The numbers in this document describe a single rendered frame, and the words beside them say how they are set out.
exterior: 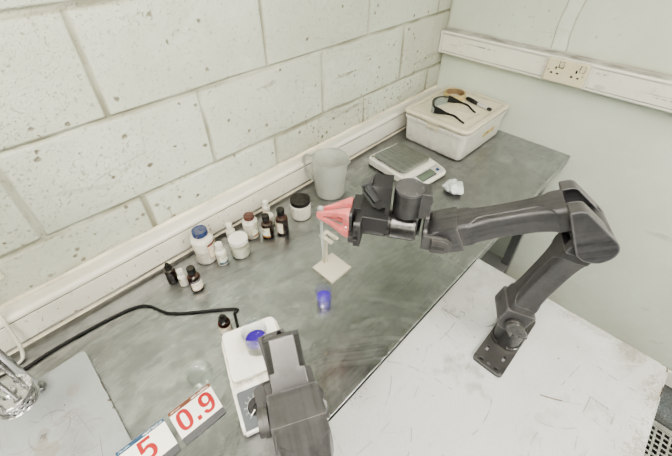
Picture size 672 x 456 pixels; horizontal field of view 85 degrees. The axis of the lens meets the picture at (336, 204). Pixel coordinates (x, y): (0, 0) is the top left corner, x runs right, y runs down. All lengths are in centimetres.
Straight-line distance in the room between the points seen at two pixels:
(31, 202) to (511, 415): 112
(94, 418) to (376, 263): 75
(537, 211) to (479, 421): 46
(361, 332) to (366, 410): 18
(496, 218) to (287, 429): 48
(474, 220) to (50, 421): 94
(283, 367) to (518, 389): 59
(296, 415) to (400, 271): 68
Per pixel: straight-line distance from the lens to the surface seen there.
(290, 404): 51
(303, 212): 121
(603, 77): 167
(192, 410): 91
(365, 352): 95
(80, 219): 108
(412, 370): 94
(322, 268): 108
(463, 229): 72
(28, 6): 93
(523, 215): 72
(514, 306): 89
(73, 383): 107
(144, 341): 107
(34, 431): 106
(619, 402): 108
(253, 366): 85
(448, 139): 157
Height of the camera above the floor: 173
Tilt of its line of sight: 40 degrees down
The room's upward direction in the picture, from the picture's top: straight up
